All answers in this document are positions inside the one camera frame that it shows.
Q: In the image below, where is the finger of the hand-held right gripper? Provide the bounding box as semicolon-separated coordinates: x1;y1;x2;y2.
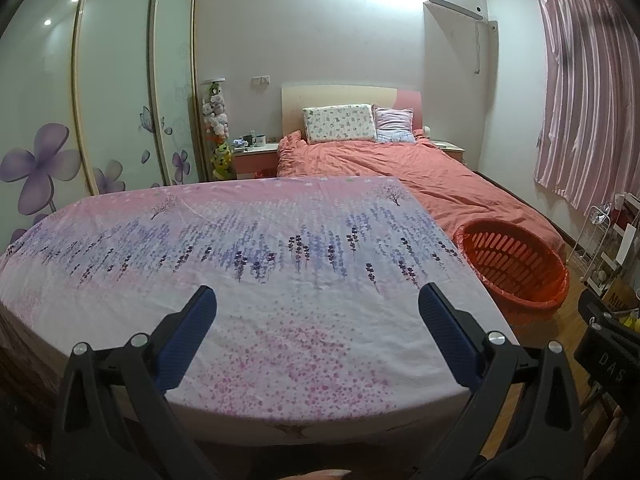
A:
577;290;640;343

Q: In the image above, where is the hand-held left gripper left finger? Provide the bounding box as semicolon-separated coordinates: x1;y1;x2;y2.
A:
50;285;221;480

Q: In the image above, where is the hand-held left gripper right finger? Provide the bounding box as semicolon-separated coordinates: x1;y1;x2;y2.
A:
418;283;586;480

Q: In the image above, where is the orange laundry basket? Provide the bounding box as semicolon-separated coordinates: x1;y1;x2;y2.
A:
452;218;571;327

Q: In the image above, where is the cardboard box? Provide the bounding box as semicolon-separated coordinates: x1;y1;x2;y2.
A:
602;277;640;317

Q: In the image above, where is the pink floral bedsheet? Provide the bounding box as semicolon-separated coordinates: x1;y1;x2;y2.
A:
0;176;519;442

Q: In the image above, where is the orange duvet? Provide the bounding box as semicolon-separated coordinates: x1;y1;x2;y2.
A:
276;130;567;262

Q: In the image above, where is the wooden nightstand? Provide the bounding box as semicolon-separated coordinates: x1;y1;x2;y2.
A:
432;139;466;164

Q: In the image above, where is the pink white nightstand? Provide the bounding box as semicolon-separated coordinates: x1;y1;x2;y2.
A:
232;142;281;182

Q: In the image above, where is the pink curtain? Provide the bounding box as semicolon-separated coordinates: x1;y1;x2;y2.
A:
532;0;640;217

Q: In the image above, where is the clear tube of plush toys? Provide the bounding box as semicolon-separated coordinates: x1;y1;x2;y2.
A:
201;78;235;182

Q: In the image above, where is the pink striped pillow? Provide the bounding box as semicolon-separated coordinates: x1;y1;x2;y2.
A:
372;105;416;144

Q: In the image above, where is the floral white pillow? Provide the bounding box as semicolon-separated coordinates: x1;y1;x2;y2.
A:
302;103;379;145

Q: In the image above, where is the flower print sliding wardrobe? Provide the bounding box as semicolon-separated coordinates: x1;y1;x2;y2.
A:
0;0;202;243

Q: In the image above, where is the beige and pink headboard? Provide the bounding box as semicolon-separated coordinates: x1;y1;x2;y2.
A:
281;84;424;142

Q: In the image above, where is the white air conditioner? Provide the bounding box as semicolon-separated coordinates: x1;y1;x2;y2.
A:
431;0;489;22

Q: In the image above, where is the white wire rack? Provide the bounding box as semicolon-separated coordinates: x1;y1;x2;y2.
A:
566;194;640;302

